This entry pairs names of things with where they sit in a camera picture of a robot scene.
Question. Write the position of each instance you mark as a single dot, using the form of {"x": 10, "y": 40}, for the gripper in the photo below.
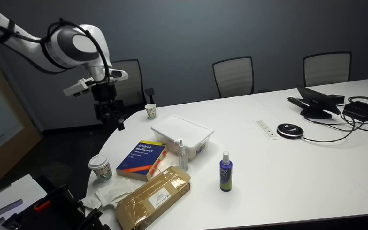
{"x": 104, "y": 94}

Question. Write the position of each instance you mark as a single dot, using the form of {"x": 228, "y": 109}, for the crumpled white paper napkins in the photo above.
{"x": 113, "y": 191}

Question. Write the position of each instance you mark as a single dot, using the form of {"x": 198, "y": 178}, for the white table power outlet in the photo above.
{"x": 267, "y": 129}

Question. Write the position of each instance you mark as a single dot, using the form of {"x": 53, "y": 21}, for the clear pump bottle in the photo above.
{"x": 183, "y": 158}

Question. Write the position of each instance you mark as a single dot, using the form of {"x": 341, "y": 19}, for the blue spray bottle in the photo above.
{"x": 226, "y": 174}

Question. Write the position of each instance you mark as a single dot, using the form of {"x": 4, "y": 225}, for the grey marker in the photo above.
{"x": 10, "y": 206}

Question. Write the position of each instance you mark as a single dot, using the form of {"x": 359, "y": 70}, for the black remote control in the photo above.
{"x": 297, "y": 102}

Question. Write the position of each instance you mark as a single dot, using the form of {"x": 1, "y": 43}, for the black touch panel console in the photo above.
{"x": 316, "y": 100}

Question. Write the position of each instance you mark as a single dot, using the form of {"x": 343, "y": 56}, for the brown cardboard box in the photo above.
{"x": 152, "y": 198}

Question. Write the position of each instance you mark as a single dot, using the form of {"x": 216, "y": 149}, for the black clamp with orange trigger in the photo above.
{"x": 59, "y": 207}

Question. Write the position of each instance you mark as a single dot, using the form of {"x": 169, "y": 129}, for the white box lid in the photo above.
{"x": 182, "y": 129}

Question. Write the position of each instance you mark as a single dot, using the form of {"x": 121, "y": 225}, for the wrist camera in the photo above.
{"x": 120, "y": 74}

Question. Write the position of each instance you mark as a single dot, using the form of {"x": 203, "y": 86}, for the round black speakerphone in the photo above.
{"x": 290, "y": 131}

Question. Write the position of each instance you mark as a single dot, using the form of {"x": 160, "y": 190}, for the grey mesh office chair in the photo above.
{"x": 233, "y": 76}
{"x": 327, "y": 68}
{"x": 129, "y": 86}

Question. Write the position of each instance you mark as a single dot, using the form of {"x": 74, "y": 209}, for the coffee cup with white lid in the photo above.
{"x": 101, "y": 167}

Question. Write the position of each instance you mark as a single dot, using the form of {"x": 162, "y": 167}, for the black power box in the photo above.
{"x": 360, "y": 110}

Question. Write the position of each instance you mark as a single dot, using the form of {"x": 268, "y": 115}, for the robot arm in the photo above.
{"x": 27, "y": 44}

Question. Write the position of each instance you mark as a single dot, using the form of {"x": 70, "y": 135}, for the blue hardcover book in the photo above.
{"x": 141, "y": 158}

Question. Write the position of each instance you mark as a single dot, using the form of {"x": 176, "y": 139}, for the wooden door with glass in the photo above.
{"x": 2, "y": 121}

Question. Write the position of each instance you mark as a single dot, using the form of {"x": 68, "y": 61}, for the small printed paper cup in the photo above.
{"x": 150, "y": 111}

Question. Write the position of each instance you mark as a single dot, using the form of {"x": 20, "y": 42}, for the clear plastic storage box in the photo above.
{"x": 192, "y": 148}

